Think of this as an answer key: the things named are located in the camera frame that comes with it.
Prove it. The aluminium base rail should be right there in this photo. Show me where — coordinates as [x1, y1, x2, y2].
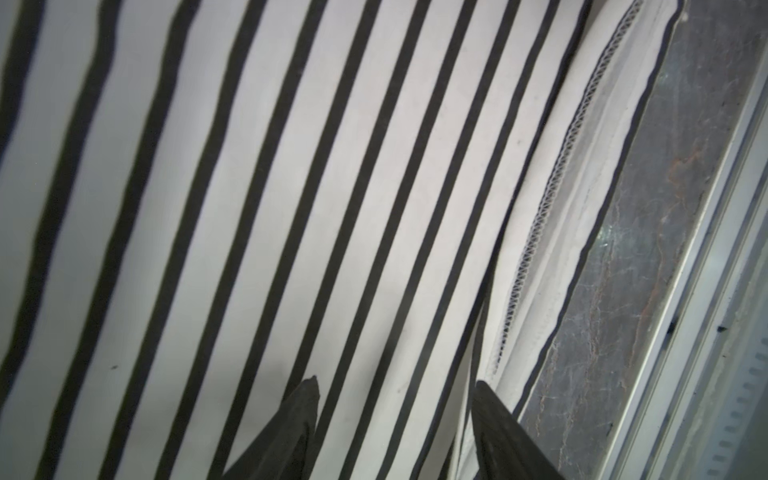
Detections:
[599, 62, 767, 479]

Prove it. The white perforated cable duct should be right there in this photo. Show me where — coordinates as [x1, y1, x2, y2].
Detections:
[695, 333, 767, 479]

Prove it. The black white striped tank top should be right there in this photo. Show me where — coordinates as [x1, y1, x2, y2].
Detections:
[1, 1, 681, 479]

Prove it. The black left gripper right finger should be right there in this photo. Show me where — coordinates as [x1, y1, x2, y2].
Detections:
[471, 380, 564, 480]

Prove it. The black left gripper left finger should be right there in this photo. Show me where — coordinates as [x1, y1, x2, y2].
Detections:
[223, 376, 320, 480]

